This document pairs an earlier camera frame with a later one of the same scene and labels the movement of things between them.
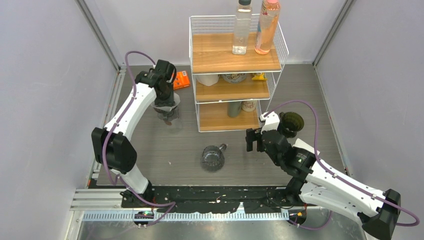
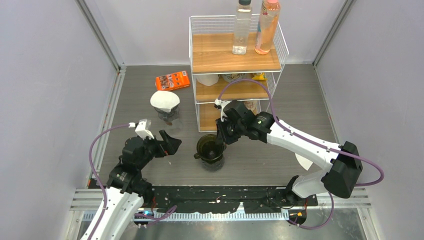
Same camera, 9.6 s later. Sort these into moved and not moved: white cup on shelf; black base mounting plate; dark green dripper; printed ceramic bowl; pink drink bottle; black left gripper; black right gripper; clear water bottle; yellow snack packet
Moved: black left gripper; dark green dripper; black right gripper
Not moved: printed ceramic bowl; black base mounting plate; pink drink bottle; yellow snack packet; white cup on shelf; clear water bottle
